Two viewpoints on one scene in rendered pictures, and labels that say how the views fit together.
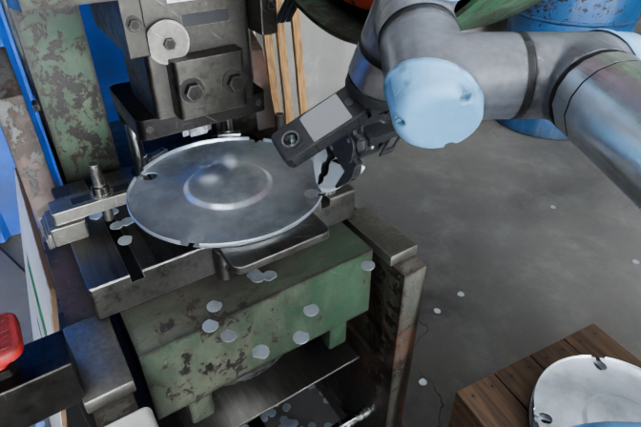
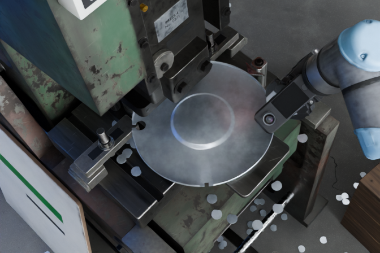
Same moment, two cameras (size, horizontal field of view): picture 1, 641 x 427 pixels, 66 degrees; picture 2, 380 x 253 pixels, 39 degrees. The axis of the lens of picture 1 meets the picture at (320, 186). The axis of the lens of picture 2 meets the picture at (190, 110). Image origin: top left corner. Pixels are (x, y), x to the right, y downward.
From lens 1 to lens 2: 58 cm
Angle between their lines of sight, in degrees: 26
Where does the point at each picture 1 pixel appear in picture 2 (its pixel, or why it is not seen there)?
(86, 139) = (59, 90)
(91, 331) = (141, 236)
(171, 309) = (184, 208)
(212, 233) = (215, 171)
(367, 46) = (327, 77)
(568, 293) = not seen: outside the picture
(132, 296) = (158, 209)
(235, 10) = (197, 17)
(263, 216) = (242, 147)
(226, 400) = not seen: hidden behind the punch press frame
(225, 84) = (199, 70)
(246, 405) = not seen: hidden behind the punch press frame
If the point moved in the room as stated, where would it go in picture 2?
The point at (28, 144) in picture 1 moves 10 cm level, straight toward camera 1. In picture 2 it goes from (11, 103) to (38, 128)
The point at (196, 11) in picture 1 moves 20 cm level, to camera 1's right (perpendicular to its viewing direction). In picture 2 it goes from (174, 34) to (289, 7)
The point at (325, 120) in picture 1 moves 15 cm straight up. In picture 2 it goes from (290, 102) to (298, 49)
